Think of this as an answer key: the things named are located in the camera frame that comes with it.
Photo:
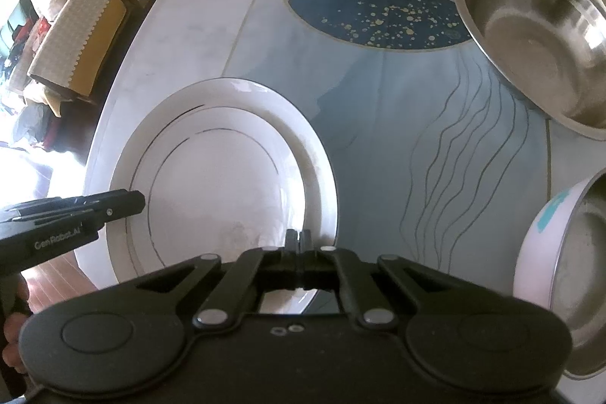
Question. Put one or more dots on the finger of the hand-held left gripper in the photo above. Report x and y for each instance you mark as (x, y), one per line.
(123, 201)

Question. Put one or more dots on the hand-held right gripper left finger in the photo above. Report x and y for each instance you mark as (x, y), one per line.
(291, 259)

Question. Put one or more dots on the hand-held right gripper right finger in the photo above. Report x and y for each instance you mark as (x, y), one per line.
(310, 262)

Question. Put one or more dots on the large white plate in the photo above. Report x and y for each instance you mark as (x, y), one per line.
(213, 177)

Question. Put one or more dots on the small steel bowl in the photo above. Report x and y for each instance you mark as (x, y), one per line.
(582, 252)

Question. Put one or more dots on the large steel bowl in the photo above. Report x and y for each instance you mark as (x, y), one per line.
(530, 35)

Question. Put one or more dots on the person's left hand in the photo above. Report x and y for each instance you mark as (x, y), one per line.
(12, 337)

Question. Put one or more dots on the sofa with cream cover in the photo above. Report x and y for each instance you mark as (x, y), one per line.
(75, 30)

